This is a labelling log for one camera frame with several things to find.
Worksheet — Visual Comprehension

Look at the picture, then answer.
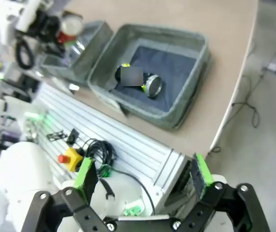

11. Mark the black floor cable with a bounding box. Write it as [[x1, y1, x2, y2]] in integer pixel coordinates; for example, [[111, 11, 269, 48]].
[[231, 77, 260, 129]]

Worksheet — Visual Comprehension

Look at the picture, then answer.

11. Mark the small black device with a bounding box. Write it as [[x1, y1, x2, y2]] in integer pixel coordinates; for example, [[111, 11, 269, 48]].
[[66, 128, 80, 146]]

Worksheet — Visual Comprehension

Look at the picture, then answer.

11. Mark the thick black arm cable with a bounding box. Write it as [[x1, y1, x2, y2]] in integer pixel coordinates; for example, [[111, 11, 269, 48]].
[[15, 39, 36, 70]]

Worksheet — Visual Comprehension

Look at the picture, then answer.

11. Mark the thin black base cable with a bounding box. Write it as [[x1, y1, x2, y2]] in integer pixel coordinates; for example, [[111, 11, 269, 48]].
[[113, 168, 156, 216]]

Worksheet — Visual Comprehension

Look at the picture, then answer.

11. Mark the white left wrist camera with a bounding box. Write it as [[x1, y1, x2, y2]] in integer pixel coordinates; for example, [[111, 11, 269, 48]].
[[15, 0, 43, 32]]

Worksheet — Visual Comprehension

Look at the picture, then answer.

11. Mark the large clear plastic bottle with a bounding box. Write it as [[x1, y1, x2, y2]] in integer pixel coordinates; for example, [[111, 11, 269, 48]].
[[66, 39, 88, 58]]

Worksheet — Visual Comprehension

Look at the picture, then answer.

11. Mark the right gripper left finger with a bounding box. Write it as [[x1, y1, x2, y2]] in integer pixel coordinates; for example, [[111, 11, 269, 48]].
[[21, 156, 105, 232]]

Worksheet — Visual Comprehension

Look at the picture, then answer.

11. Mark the grey fabric basket for plastic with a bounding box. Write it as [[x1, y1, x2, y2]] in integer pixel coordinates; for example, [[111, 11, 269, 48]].
[[40, 20, 115, 88]]

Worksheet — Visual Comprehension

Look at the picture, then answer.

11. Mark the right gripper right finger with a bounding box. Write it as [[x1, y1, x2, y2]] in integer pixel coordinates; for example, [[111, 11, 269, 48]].
[[170, 152, 272, 232]]

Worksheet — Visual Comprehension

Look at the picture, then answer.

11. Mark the black can with silver top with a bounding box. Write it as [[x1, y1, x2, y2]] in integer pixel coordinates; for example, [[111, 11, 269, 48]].
[[114, 62, 164, 99]]

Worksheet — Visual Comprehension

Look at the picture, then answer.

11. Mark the coiled black cable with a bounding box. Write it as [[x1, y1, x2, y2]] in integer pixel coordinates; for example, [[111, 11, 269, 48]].
[[79, 138, 116, 170]]

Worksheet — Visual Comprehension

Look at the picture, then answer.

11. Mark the grey fabric basket for cans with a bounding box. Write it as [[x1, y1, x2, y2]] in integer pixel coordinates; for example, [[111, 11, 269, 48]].
[[87, 23, 212, 131]]

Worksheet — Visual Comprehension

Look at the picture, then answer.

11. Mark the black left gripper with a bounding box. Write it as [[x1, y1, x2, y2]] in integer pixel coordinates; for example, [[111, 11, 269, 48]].
[[31, 10, 65, 57]]

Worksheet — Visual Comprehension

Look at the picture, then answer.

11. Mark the white sign reading Can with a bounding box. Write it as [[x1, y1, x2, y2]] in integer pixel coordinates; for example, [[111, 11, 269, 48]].
[[108, 98, 129, 119]]

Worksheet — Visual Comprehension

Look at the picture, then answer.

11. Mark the crushed red soda can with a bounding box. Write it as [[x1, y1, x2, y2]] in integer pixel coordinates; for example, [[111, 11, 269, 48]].
[[57, 14, 85, 44]]

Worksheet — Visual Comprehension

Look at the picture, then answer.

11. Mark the yellow emergency stop button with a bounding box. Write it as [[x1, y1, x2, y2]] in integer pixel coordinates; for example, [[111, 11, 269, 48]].
[[57, 147, 84, 173]]

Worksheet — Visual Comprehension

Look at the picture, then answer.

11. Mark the white sign reading Plastic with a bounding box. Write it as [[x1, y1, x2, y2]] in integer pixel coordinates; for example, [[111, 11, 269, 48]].
[[67, 83, 80, 94]]

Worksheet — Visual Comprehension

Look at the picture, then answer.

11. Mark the aluminium profile frame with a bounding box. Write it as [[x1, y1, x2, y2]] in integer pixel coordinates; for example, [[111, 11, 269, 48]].
[[34, 81, 195, 216]]

